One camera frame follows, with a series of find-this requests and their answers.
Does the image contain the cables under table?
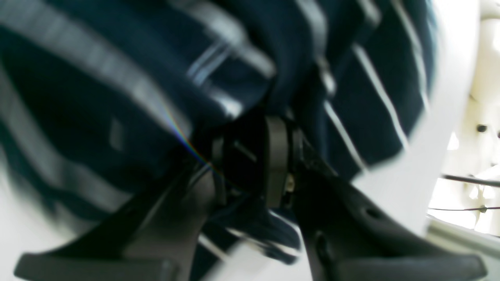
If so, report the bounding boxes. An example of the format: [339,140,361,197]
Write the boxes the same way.
[428,174,500,213]

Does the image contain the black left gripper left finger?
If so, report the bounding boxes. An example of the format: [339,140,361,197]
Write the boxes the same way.
[14,137,227,281]

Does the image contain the navy white striped t-shirt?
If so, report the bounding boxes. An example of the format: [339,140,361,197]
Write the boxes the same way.
[1,0,435,281]

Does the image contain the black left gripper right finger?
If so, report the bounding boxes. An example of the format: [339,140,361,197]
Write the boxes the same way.
[265,117,487,281]

